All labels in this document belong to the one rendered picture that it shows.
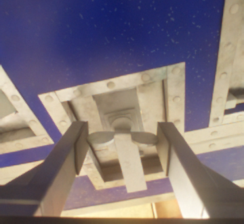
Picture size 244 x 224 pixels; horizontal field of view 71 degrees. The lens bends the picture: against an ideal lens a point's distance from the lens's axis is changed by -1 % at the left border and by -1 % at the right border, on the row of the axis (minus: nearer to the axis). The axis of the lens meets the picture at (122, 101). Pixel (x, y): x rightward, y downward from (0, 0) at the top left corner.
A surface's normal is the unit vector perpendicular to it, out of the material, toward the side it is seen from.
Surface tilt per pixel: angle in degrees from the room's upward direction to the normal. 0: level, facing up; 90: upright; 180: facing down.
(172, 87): 90
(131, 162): 90
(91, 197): 90
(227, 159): 90
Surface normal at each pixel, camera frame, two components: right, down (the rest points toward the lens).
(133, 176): 0.00, 0.27
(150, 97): 0.07, 0.59
